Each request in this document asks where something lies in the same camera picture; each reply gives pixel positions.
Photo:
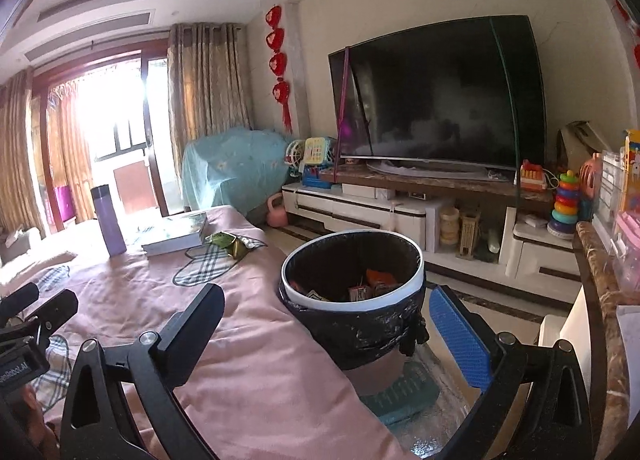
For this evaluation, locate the teal cloth cover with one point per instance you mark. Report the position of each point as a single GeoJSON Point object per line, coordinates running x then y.
{"type": "Point", "coordinates": [235, 169]}

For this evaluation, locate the white television cabinet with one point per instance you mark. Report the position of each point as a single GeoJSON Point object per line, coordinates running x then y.
{"type": "Point", "coordinates": [360, 212]}

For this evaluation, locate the small wooden toy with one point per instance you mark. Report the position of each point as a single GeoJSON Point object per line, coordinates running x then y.
{"type": "Point", "coordinates": [470, 235]}

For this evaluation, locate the beige curtain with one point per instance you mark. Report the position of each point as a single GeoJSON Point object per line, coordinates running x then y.
{"type": "Point", "coordinates": [207, 99]}

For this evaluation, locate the red toy telephone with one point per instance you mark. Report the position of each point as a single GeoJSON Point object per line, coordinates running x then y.
{"type": "Point", "coordinates": [533, 177]}

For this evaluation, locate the yellow blue toy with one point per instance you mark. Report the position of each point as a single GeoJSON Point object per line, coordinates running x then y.
{"type": "Point", "coordinates": [317, 159]}

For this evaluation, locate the teal slipper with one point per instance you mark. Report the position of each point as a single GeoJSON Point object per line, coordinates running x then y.
{"type": "Point", "coordinates": [400, 395]}

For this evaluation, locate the pink kettlebell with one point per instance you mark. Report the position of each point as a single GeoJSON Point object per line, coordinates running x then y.
{"type": "Point", "coordinates": [276, 212]}

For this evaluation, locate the purple thermos bottle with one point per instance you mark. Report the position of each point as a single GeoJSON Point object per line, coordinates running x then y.
{"type": "Point", "coordinates": [111, 225]}

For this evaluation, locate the brown stone shelf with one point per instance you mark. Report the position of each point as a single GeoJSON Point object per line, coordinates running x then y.
{"type": "Point", "coordinates": [450, 185]}

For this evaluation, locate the trash bin with black liner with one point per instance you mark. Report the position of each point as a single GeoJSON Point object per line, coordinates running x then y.
{"type": "Point", "coordinates": [380, 335]}

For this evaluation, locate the white round toy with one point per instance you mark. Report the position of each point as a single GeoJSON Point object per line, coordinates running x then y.
{"type": "Point", "coordinates": [295, 157]}

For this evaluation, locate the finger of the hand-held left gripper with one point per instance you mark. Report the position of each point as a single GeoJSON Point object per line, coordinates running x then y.
{"type": "Point", "coordinates": [50, 312]}
{"type": "Point", "coordinates": [20, 299]}

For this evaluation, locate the green milk carton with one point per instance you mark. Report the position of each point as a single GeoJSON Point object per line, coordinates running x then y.
{"type": "Point", "coordinates": [316, 296]}

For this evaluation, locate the stacked yellow round boxes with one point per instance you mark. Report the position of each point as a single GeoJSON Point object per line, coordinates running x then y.
{"type": "Point", "coordinates": [449, 226]}

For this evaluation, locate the green snack packet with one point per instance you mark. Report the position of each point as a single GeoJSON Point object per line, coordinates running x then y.
{"type": "Point", "coordinates": [227, 241]}

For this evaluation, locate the red carton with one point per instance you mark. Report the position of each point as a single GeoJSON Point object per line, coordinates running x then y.
{"type": "Point", "coordinates": [382, 280]}

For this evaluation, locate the black flat television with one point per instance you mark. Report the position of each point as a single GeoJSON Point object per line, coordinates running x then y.
{"type": "Point", "coordinates": [440, 89]}

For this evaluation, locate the pink plastic box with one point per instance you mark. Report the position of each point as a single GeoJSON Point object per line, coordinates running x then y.
{"type": "Point", "coordinates": [629, 250]}

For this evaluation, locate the clear plastic drawer organizer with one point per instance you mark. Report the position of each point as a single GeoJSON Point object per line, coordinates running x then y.
{"type": "Point", "coordinates": [612, 195]}

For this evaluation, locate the magenta box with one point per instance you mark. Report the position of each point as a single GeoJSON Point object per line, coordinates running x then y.
{"type": "Point", "coordinates": [65, 202]}

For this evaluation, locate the small brown carton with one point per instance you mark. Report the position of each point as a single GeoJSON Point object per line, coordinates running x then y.
{"type": "Point", "coordinates": [359, 292]}

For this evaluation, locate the orange sheer curtain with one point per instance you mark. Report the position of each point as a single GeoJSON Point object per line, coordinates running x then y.
{"type": "Point", "coordinates": [62, 149]}

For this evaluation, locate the brown marble counter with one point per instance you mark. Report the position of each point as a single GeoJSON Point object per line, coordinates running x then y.
{"type": "Point", "coordinates": [607, 330]}

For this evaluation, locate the pink printed blanket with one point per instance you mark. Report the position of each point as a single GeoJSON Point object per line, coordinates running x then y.
{"type": "Point", "coordinates": [260, 370]}

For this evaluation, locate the person's left hand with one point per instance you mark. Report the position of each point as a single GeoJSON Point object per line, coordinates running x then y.
{"type": "Point", "coordinates": [40, 420]}

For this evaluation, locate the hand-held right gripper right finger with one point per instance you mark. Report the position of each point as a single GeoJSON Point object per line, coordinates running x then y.
{"type": "Point", "coordinates": [457, 335]}

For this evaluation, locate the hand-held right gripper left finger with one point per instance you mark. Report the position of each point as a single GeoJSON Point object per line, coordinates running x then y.
{"type": "Point", "coordinates": [200, 325]}

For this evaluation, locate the brown paper bag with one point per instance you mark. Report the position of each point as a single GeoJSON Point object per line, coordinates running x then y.
{"type": "Point", "coordinates": [580, 144]}

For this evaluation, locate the thick illustrated book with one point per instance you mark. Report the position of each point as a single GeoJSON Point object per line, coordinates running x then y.
{"type": "Point", "coordinates": [175, 235]}

